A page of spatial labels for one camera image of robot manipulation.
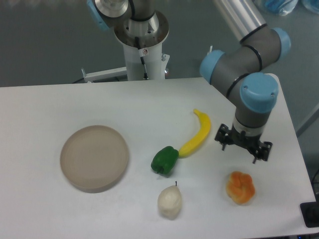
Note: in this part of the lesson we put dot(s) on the blue plastic bag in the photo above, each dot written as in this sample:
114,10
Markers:
285,7

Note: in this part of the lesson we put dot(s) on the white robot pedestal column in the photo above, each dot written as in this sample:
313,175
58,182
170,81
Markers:
142,45

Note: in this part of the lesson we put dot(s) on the yellow banana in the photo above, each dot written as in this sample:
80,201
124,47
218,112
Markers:
195,143

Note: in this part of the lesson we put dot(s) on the beige round plate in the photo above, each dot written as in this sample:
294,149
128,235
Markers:
94,158

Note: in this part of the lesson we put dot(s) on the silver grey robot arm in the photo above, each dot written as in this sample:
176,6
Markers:
238,76

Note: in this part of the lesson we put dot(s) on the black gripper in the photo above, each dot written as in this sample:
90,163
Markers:
260,150

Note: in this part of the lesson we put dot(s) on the white metal frame bracket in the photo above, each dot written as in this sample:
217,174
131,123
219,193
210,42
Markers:
104,75

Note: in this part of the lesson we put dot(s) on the white pear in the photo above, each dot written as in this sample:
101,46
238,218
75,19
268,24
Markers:
170,202

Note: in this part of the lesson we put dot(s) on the green bell pepper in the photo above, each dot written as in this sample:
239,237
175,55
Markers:
164,161

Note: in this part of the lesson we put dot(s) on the black box at table edge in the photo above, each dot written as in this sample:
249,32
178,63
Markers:
310,212

